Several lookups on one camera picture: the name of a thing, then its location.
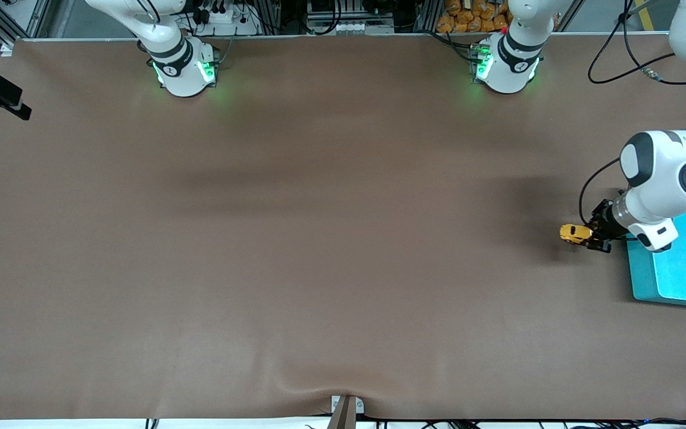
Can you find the yellow beetle toy car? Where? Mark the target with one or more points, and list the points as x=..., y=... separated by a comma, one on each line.
x=572, y=233

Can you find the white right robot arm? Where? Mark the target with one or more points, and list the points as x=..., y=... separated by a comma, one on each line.
x=185, y=77

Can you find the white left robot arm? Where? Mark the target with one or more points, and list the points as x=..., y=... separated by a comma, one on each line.
x=658, y=179

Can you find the pile of orange objects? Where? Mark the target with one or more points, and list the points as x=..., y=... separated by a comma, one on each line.
x=468, y=21

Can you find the white power strip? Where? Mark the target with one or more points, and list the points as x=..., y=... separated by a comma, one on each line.
x=224, y=16

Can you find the brown table mat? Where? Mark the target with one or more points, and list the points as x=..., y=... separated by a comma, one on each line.
x=343, y=298

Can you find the white terminal block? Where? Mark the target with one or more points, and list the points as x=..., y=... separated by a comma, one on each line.
x=367, y=28

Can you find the metal table clamp bracket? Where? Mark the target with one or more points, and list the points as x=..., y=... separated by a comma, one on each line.
x=346, y=414

